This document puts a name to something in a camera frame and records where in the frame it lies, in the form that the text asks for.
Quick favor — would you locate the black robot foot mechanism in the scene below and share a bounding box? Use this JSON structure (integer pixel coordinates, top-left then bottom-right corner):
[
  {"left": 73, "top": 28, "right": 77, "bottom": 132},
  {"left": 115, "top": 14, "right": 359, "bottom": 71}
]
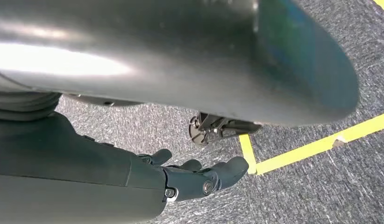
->
[{"left": 188, "top": 112, "right": 263, "bottom": 146}]

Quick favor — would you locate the yellow floor tape square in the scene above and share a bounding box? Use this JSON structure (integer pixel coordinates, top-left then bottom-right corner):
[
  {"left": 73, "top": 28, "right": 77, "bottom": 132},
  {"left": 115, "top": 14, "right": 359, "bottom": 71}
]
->
[{"left": 238, "top": 111, "right": 384, "bottom": 176}]

